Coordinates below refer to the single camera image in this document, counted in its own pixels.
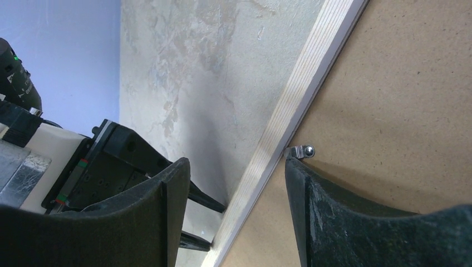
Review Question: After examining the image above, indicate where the brown backing board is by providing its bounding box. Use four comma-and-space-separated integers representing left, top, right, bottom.
219, 0, 472, 267

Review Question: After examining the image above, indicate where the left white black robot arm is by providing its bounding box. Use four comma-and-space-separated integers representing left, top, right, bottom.
1, 39, 171, 212

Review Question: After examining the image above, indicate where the metal turn clip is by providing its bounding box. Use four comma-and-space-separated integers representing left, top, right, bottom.
283, 145, 316, 160

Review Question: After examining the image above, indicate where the white wooden picture frame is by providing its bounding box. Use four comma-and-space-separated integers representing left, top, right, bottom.
202, 1, 369, 266

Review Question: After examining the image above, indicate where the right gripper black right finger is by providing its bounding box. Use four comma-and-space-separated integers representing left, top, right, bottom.
285, 157, 471, 266

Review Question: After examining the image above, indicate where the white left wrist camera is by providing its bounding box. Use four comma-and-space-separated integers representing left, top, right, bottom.
1, 123, 90, 214

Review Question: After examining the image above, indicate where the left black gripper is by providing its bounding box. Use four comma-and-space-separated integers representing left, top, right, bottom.
41, 119, 226, 213

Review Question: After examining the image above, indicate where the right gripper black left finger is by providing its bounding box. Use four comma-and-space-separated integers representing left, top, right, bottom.
1, 157, 190, 266

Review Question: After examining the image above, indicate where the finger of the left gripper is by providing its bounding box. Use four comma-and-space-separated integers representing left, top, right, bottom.
179, 231, 212, 252

